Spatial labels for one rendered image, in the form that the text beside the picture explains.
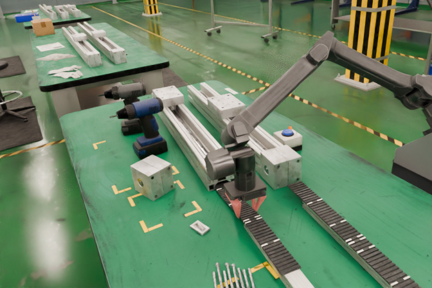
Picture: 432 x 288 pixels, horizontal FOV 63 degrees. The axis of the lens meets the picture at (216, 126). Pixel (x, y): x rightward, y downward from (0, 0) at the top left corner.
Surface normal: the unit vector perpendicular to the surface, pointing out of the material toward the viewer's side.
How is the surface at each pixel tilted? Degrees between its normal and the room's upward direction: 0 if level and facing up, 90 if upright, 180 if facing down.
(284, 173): 90
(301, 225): 0
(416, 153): 90
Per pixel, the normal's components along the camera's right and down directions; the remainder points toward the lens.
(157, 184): 0.72, 0.25
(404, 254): -0.07, -0.90
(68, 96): 0.45, 0.36
